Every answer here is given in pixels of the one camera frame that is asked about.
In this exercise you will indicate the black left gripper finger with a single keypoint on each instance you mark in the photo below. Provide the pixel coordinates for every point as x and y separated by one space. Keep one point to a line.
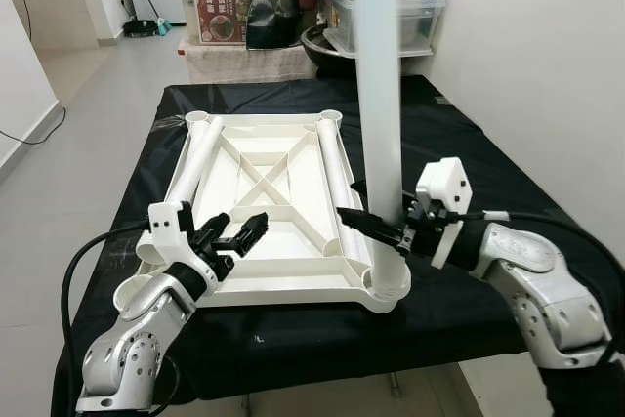
250 231
217 224

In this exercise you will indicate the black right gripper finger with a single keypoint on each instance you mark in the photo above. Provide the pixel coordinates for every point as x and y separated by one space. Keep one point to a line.
358 187
376 229

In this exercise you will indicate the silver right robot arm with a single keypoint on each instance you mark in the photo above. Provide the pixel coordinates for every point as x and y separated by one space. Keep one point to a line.
547 300

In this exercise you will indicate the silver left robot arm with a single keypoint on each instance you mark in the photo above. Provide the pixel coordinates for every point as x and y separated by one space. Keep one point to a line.
127 339

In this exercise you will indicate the white plastic children table top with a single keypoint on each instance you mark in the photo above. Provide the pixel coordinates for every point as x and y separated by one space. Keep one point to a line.
283 280

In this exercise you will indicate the clear tape strip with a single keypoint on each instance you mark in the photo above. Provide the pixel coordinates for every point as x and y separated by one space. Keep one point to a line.
171 122

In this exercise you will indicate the black tablecloth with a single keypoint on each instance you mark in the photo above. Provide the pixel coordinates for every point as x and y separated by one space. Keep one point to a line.
469 124

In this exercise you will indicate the black wok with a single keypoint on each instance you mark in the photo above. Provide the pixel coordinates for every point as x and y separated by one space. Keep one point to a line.
327 51

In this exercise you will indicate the beige cloth covered bench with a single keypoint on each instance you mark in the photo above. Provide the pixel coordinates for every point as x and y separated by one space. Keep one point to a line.
244 63

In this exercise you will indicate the clear plastic storage container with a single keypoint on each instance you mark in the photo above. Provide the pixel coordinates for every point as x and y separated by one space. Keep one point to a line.
420 21

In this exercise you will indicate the black bag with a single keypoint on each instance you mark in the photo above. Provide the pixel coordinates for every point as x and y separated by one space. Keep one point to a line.
273 17

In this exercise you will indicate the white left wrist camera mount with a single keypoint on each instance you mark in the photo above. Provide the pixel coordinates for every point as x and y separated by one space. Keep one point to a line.
168 231

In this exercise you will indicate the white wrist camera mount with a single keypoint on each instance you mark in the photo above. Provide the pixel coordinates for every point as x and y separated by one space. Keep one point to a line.
168 231
444 183

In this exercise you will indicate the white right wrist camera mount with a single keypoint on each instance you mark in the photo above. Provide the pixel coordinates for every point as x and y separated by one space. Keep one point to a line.
444 183

